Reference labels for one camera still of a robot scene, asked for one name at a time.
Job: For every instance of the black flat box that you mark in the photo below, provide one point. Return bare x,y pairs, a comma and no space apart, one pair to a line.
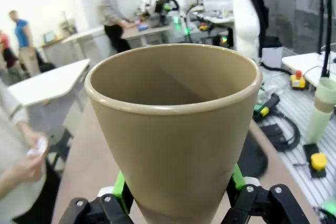
273,130

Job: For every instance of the black and yellow hand pendant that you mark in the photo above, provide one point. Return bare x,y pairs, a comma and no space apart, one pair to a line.
271,100

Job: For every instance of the black plastic tray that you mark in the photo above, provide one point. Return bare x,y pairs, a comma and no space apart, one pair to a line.
254,155

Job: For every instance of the person in red top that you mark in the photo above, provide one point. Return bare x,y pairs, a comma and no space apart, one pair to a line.
5,43

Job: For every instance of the small blue box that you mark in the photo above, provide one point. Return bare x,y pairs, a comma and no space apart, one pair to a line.
143,27

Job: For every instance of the person's left hand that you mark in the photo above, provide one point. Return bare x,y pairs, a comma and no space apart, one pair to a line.
27,134

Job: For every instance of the white side table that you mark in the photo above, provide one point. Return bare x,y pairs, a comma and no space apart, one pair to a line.
302,62

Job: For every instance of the black tripod stand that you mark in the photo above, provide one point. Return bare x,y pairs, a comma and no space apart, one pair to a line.
327,37

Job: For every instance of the man in blue shirt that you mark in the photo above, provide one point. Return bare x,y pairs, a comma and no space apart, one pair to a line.
22,32

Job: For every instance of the person's right hand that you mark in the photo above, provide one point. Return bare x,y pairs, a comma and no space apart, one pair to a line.
26,169

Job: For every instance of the long white desk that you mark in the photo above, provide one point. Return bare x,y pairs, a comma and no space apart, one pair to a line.
86,32

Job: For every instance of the yellow emergency stop box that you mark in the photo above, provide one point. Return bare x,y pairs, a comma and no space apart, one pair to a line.
298,83

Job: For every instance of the open laptop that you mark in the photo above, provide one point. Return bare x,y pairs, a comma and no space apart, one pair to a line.
49,37

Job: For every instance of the person in beige sweater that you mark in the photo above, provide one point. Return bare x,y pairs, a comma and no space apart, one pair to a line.
10,134

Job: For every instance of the white box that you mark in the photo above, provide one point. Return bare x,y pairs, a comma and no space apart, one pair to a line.
273,57

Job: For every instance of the white rounded table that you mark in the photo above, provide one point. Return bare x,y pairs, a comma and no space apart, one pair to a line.
52,82

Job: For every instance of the man in grey shirt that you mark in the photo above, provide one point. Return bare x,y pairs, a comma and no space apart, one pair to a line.
110,9

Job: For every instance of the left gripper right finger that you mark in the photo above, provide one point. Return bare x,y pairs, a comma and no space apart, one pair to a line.
239,179

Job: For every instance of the yellow button on black base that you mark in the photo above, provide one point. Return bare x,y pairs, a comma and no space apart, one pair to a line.
319,161

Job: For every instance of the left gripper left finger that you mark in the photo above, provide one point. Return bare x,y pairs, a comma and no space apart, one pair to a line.
119,191

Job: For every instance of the brown plastic cup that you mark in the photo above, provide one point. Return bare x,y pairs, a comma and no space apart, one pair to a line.
170,142
324,104

